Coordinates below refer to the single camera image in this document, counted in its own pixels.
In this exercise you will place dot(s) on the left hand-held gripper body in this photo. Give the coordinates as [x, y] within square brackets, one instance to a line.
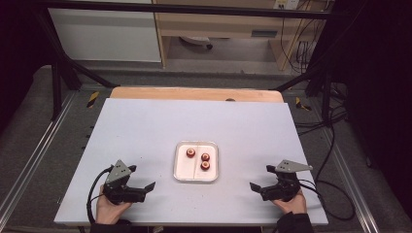
[120, 174]

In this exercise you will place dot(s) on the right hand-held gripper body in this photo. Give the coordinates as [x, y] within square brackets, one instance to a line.
[285, 189]

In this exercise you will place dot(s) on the clear square tray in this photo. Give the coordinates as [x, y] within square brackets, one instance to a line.
[184, 171]

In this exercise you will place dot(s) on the cored red hawthorn fruit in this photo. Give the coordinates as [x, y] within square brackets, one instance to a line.
[205, 165]
[190, 152]
[205, 157]

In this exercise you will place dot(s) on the person's right hand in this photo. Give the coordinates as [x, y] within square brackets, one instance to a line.
[293, 205]

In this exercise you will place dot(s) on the person's left hand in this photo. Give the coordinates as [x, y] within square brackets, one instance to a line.
[108, 212]

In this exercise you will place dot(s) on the yellow black tape marker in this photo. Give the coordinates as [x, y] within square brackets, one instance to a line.
[302, 104]
[93, 99]

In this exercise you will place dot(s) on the wooden table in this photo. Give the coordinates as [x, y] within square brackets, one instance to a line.
[194, 94]

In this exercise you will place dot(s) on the white cabinet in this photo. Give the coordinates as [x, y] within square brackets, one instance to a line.
[103, 35]

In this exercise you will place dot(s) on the office chair base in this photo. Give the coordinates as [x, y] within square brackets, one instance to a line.
[197, 40]

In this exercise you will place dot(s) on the light wooden desk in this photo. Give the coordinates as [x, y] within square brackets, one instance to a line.
[220, 26]

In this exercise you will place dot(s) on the white power strip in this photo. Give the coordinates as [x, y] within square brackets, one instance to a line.
[286, 4]

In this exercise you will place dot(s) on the aluminium floor rail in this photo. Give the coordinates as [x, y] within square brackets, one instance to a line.
[351, 181]
[39, 149]

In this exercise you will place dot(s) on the black metal frame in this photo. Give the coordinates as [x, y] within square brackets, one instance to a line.
[181, 8]

